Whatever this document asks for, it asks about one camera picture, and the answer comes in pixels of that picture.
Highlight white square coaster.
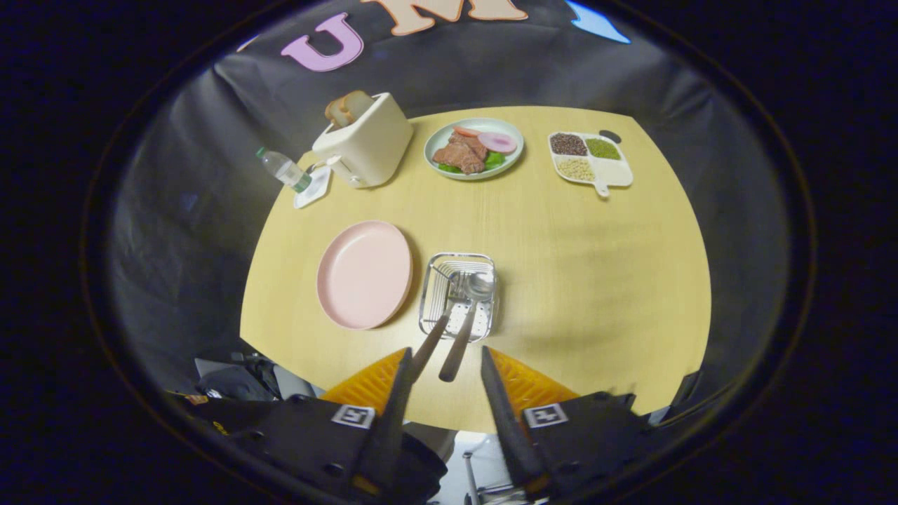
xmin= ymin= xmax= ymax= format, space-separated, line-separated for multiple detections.
xmin=293 ymin=165 xmax=333 ymax=210

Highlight wooden handled spoon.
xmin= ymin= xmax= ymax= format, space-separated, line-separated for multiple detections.
xmin=439 ymin=271 xmax=496 ymax=383

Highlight pale green food plate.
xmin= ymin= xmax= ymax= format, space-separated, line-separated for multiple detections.
xmin=423 ymin=117 xmax=525 ymax=182

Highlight wooden handled fork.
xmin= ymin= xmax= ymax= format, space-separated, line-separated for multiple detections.
xmin=409 ymin=272 xmax=469 ymax=383

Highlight grey metal frame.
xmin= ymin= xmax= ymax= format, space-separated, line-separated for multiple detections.
xmin=460 ymin=449 xmax=527 ymax=504

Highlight clear plastic water bottle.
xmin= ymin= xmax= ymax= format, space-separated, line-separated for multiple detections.
xmin=255 ymin=147 xmax=313 ymax=194

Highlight brown meat slices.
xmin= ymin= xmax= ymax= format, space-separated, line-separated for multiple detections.
xmin=432 ymin=133 xmax=488 ymax=175

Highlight pink ham slice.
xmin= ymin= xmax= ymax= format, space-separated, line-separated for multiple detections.
xmin=477 ymin=131 xmax=518 ymax=154

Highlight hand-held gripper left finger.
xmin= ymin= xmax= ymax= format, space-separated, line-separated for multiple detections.
xmin=239 ymin=347 xmax=416 ymax=502

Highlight cream white toaster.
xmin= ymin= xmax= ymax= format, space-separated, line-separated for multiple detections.
xmin=311 ymin=92 xmax=415 ymax=189

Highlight metal wire cutlery rack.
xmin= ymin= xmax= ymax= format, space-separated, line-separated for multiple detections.
xmin=419 ymin=252 xmax=500 ymax=343

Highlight white divided dish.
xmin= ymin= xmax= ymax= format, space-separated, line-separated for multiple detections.
xmin=548 ymin=131 xmax=634 ymax=198

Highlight black chair frame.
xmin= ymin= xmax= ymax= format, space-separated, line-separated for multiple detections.
xmin=670 ymin=370 xmax=702 ymax=415

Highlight pink round plate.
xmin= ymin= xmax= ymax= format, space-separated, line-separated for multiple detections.
xmin=316 ymin=220 xmax=414 ymax=331

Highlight heap of yellow beans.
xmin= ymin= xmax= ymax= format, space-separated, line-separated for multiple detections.
xmin=556 ymin=157 xmax=596 ymax=182

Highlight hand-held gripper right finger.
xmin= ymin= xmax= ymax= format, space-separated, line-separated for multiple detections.
xmin=480 ymin=345 xmax=650 ymax=500

